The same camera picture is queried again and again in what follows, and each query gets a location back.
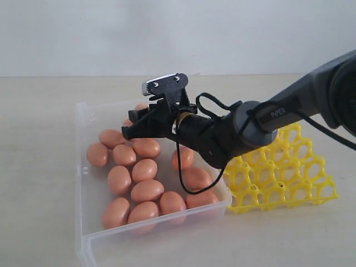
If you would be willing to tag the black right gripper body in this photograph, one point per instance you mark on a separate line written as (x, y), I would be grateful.
(191, 125)

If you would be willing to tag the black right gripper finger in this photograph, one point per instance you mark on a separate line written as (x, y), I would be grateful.
(142, 114)
(151, 128)

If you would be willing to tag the clear plastic container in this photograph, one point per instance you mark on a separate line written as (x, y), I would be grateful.
(140, 243)

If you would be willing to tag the brown egg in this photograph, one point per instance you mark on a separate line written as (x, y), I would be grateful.
(127, 123)
(171, 202)
(145, 169)
(143, 211)
(186, 158)
(111, 138)
(116, 213)
(201, 201)
(97, 154)
(147, 190)
(146, 148)
(123, 155)
(119, 180)
(196, 178)
(141, 106)

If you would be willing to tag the yellow plastic egg tray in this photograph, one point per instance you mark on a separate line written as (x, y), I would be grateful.
(286, 173)

